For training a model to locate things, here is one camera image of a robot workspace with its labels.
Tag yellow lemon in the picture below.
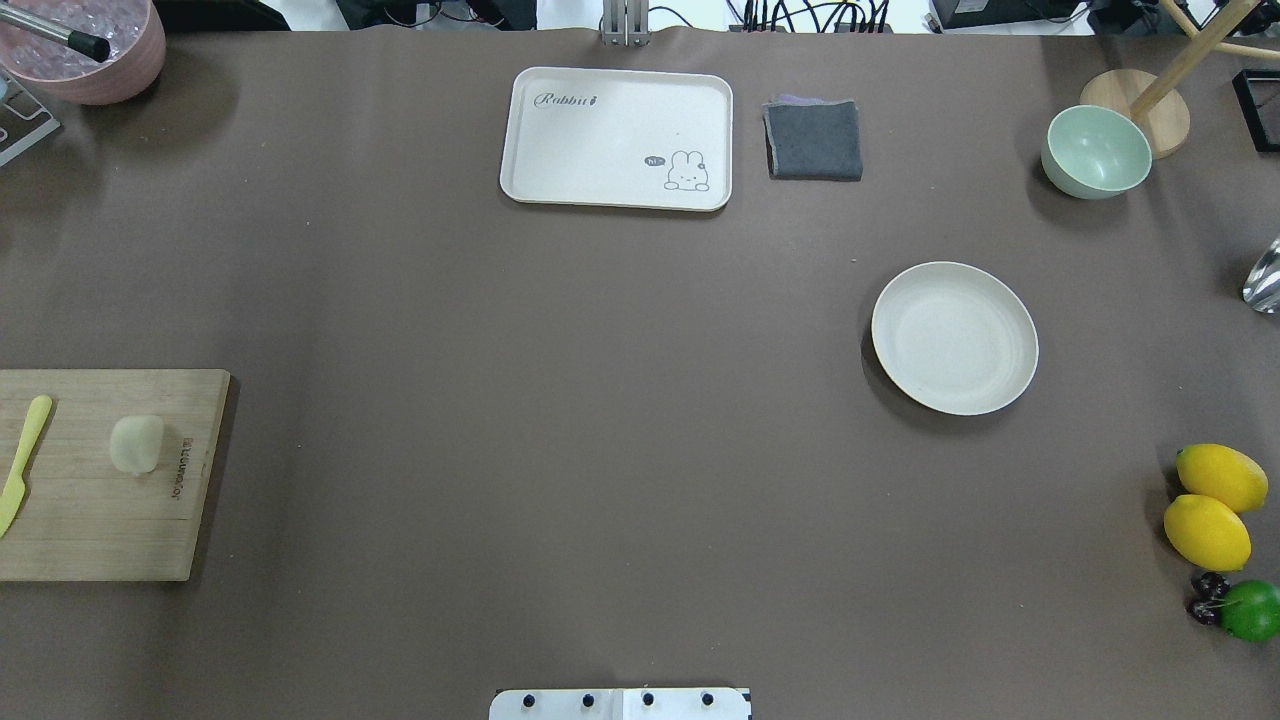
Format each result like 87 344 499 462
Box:
1164 495 1252 571
1175 443 1268 514

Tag white cup rack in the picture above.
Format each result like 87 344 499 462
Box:
0 72 61 167

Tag mint green bowl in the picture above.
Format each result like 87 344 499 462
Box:
1039 105 1155 200

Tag pink bowl with ice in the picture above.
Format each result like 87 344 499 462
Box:
1 1 166 105

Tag wooden cutting board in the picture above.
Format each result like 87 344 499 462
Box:
1 369 230 582

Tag pale green bun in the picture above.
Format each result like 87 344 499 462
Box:
108 414 165 477

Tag yellow plastic knife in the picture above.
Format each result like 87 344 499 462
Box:
1 395 54 537

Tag lower yellow lemon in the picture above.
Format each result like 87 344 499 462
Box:
1164 495 1252 571

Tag upper yellow lemon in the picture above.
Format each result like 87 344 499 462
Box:
1175 443 1268 514

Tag green lime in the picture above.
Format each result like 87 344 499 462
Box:
1221 580 1279 642

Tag cream rabbit tray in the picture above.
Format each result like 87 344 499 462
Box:
499 67 733 211

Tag grey folded cloth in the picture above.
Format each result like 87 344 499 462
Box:
762 95 864 182

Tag dark cherries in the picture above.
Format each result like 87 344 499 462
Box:
1187 571 1231 626

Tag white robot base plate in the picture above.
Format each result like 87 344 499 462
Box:
488 687 753 719

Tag wooden mug tree stand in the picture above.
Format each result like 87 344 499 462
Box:
1079 1 1277 159

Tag steel ice scoop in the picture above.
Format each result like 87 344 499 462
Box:
1242 238 1280 314

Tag steel ice tongs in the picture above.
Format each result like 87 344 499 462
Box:
1 1 111 63

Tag cream round plate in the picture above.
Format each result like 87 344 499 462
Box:
870 261 1039 416

